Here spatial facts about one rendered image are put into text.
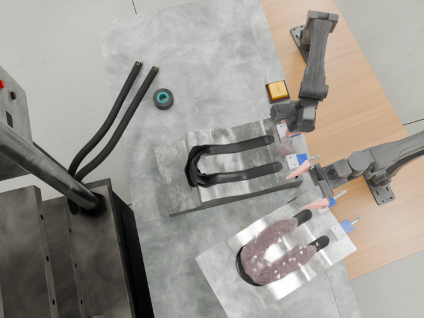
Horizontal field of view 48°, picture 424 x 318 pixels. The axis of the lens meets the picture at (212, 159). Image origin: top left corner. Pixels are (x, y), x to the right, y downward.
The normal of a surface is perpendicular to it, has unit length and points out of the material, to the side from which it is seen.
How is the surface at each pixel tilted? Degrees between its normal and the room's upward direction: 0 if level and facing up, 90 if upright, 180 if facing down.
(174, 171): 0
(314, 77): 10
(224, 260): 0
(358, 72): 0
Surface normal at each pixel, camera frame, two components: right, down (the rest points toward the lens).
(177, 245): -0.03, -0.29
